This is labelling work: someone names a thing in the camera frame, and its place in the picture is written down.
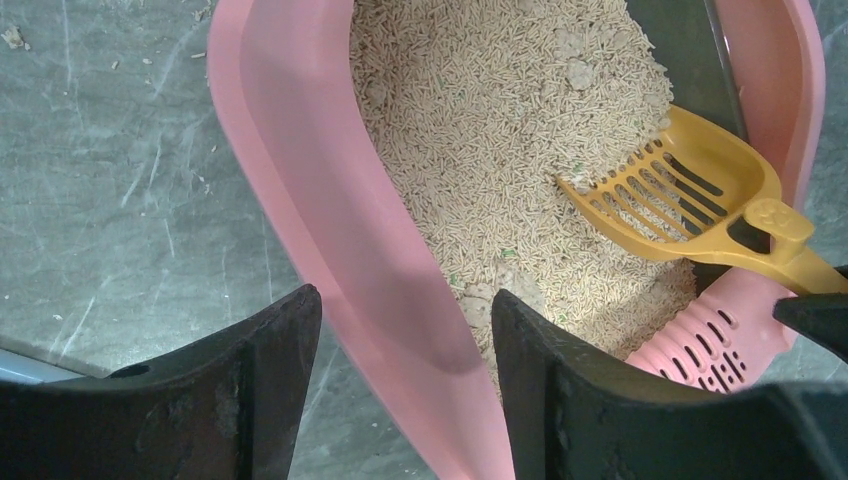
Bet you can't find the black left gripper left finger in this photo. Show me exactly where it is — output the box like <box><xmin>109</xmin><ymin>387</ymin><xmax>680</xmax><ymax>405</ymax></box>
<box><xmin>1</xmin><ymin>285</ymin><xmax>322</xmax><ymax>479</ymax></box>

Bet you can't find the pink cat litter box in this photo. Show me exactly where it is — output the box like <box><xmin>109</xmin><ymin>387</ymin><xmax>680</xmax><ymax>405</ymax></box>
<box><xmin>207</xmin><ymin>0</ymin><xmax>827</xmax><ymax>480</ymax></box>

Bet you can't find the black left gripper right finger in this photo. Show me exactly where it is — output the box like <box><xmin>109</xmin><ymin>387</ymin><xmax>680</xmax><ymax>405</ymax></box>
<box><xmin>492</xmin><ymin>290</ymin><xmax>847</xmax><ymax>479</ymax></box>

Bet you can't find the yellow litter scoop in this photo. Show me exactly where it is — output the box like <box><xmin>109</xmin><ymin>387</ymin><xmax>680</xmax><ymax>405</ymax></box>
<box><xmin>556</xmin><ymin>106</ymin><xmax>847</xmax><ymax>295</ymax></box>

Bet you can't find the beige cat litter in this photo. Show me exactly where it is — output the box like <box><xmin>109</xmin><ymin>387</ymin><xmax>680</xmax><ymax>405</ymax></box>
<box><xmin>350</xmin><ymin>1</ymin><xmax>694</xmax><ymax>370</ymax></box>

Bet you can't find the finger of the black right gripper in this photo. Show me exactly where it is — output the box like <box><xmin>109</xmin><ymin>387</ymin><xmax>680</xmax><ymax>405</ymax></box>
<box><xmin>773</xmin><ymin>293</ymin><xmax>847</xmax><ymax>363</ymax></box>

